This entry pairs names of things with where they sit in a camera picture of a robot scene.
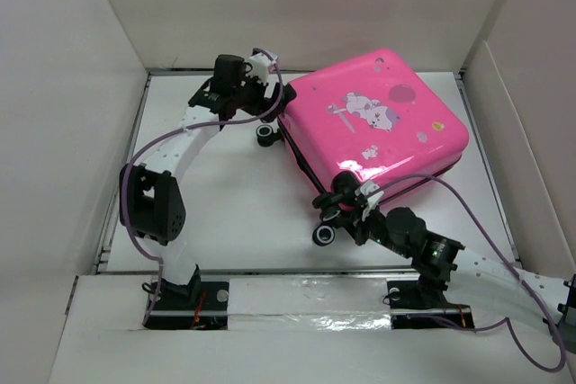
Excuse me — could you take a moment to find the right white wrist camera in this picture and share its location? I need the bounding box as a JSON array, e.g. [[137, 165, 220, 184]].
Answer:
[[355, 180, 383, 221]]

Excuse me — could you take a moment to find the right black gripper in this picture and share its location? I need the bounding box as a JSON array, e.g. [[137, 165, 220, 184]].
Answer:
[[334, 202, 412, 259]]

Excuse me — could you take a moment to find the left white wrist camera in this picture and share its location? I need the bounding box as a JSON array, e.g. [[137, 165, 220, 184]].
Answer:
[[246, 49, 278, 85]]

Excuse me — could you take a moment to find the pink hard-shell suitcase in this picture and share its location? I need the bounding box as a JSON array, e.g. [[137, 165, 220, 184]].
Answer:
[[255, 47, 470, 248]]

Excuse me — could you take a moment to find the metal base rail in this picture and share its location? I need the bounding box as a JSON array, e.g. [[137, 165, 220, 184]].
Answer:
[[145, 274, 475, 332]]

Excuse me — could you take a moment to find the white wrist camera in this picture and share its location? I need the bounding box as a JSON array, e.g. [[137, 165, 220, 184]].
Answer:
[[246, 49, 278, 85], [355, 180, 383, 221]]

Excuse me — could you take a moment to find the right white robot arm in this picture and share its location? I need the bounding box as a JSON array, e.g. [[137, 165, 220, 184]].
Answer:
[[320, 206, 575, 353]]

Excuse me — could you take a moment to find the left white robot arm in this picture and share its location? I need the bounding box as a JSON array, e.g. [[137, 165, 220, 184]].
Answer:
[[119, 49, 284, 309]]

